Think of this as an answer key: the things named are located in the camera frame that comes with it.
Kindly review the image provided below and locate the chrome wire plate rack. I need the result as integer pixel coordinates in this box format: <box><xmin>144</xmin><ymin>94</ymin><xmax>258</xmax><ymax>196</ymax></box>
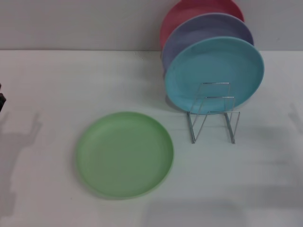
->
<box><xmin>187</xmin><ymin>82</ymin><xmax>240</xmax><ymax>144</ymax></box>

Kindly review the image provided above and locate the red plastic plate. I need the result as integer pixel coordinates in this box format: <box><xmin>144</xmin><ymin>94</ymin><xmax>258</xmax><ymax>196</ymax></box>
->
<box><xmin>160</xmin><ymin>0</ymin><xmax>244</xmax><ymax>50</ymax></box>

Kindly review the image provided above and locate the green plastic plate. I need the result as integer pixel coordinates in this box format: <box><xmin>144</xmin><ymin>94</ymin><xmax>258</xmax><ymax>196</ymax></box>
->
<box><xmin>75</xmin><ymin>111</ymin><xmax>175</xmax><ymax>200</ymax></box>

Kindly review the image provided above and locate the purple plastic plate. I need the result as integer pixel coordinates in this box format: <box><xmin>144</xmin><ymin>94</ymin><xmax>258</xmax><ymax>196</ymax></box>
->
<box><xmin>161</xmin><ymin>13</ymin><xmax>254</xmax><ymax>71</ymax></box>

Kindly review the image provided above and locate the teal blue plastic plate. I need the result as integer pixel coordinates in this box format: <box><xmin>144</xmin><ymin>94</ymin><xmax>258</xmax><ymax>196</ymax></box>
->
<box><xmin>164</xmin><ymin>35</ymin><xmax>265</xmax><ymax>116</ymax></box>

